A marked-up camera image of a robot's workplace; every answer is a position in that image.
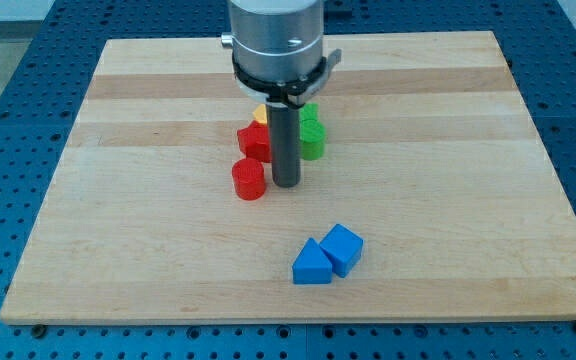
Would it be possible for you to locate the green block behind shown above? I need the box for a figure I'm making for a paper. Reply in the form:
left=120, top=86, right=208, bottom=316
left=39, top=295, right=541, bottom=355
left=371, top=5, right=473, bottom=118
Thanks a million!
left=299, top=103, right=319, bottom=122

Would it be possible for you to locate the blue cube block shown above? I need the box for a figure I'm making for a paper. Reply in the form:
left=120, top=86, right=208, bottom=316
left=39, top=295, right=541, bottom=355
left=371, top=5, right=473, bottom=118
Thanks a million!
left=319, top=224, right=364, bottom=278

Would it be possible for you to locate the yellow block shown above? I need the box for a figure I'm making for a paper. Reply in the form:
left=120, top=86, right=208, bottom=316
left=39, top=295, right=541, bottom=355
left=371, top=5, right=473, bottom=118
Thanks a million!
left=252, top=104, right=268, bottom=125

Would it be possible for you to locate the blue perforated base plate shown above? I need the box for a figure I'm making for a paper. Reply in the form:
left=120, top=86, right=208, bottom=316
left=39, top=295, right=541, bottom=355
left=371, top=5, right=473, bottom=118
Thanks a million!
left=0, top=1, right=576, bottom=359

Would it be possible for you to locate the red cylinder block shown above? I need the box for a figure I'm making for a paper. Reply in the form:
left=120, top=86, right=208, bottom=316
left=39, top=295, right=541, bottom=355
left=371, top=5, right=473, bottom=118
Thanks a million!
left=231, top=158, right=266, bottom=201

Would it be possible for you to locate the blue triangle block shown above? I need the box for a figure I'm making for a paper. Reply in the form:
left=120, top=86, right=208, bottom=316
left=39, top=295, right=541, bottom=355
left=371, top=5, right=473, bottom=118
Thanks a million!
left=292, top=238, right=332, bottom=285

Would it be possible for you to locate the green cylinder block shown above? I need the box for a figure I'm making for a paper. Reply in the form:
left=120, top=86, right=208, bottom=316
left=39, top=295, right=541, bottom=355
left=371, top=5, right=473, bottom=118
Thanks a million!
left=300, top=120, right=326, bottom=161

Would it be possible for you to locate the black clamp ring mount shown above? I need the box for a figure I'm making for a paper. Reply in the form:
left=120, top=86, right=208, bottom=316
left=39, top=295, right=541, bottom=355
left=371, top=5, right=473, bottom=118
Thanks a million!
left=232, top=49, right=342, bottom=109

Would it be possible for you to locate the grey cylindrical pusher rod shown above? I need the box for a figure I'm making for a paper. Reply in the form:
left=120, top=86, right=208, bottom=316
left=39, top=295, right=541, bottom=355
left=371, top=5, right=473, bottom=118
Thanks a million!
left=266, top=106, right=301, bottom=188

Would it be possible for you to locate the red star block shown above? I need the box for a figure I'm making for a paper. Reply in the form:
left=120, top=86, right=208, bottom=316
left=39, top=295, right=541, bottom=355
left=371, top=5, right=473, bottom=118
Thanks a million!
left=236, top=120, right=272, bottom=163

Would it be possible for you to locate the wooden board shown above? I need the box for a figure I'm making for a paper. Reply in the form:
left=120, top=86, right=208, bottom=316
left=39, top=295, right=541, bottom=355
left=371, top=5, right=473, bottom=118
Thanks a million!
left=0, top=32, right=576, bottom=325

